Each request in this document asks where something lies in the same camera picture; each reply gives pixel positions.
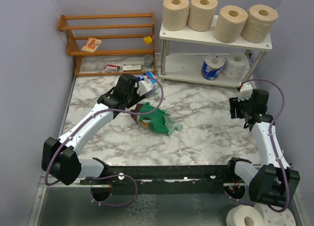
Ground blue packaged roll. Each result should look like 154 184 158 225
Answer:
137 71 157 96
201 54 225 81

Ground green brown roll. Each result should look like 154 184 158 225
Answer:
131 109 183 136

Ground white dotted roll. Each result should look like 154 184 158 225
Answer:
254 203 296 226
221 52 248 80

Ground brown roll back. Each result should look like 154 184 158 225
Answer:
214 5 248 44

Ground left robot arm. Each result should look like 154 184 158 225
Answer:
41 74 151 186

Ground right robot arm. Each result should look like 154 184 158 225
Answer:
225 85 300 211

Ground white two-tier shelf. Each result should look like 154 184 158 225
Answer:
159 15 272 87

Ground white green flat box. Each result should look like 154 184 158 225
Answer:
122 62 142 71

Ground red white small box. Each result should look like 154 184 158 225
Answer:
104 64 120 73

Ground grey small cup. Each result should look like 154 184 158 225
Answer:
144 55 154 68

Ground yellow sponge block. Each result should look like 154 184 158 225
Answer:
143 36 153 45

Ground orange booklet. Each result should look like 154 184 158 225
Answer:
80 37 102 53

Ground white dotted roll bottom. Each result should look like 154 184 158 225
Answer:
254 203 296 226

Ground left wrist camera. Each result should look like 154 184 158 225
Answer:
137 76 154 96

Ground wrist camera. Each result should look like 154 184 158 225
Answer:
137 76 154 96
237 82 253 101

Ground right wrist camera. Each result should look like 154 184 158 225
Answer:
237 82 253 101

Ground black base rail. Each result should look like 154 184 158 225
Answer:
80 165 243 195

